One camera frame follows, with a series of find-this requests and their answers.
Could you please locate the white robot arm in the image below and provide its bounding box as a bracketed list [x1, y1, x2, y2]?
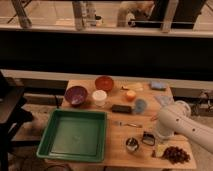
[154, 101, 213, 154]

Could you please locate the silver fork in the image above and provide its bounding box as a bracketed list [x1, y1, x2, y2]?
[113, 121, 143, 128]

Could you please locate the black chair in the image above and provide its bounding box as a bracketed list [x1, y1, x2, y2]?
[0, 72, 33, 171]

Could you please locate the blue plastic cup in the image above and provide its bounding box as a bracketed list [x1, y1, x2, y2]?
[134, 99, 147, 114]

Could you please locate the purple bowl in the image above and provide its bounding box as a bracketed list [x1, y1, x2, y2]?
[64, 86, 88, 106]

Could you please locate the red handled tool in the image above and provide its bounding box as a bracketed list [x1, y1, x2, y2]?
[150, 115, 158, 121]

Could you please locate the orange bowl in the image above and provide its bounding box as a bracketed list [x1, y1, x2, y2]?
[95, 76, 114, 92]

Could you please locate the blue sponge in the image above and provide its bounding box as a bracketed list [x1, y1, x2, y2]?
[150, 81, 166, 91]

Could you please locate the bunch of dark grapes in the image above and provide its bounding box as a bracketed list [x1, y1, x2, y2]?
[151, 145, 192, 164]

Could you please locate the white plastic cup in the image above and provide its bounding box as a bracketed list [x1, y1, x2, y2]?
[92, 90, 107, 106]

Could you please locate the green plastic tray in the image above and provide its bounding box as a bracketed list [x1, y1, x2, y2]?
[37, 109, 107, 163]

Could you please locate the metal measuring cup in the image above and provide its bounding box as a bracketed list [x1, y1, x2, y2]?
[142, 131, 155, 146]

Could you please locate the round metal cup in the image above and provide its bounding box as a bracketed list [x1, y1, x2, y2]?
[125, 137, 139, 153]

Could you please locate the black rectangular block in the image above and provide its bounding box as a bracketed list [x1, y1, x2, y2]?
[111, 104, 132, 113]

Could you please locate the clear plastic bag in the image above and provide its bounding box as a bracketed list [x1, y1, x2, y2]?
[155, 95, 174, 106]

